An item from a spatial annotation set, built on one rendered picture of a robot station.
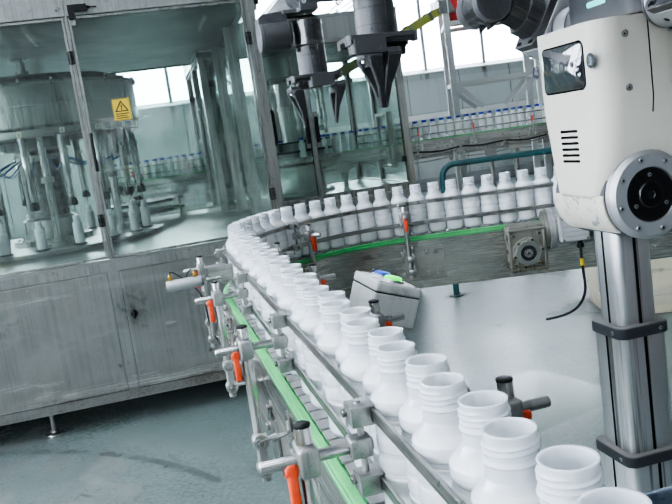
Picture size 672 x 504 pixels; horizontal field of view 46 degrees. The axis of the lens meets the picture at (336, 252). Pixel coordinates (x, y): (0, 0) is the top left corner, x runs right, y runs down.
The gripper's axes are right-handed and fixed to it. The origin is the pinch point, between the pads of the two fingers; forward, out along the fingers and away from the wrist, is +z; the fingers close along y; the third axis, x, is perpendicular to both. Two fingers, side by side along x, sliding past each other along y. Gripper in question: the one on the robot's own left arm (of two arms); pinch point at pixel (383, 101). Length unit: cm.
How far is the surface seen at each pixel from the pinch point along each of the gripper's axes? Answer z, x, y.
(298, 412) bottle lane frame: 41.2, -4.3, -18.3
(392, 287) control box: 29.3, 13.3, 2.3
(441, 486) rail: 30, -58, -17
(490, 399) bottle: 25, -56, -12
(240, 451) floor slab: 139, 242, -11
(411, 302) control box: 32.3, 13.4, 5.3
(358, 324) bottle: 25.1, -26.2, -13.7
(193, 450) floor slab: 139, 256, -32
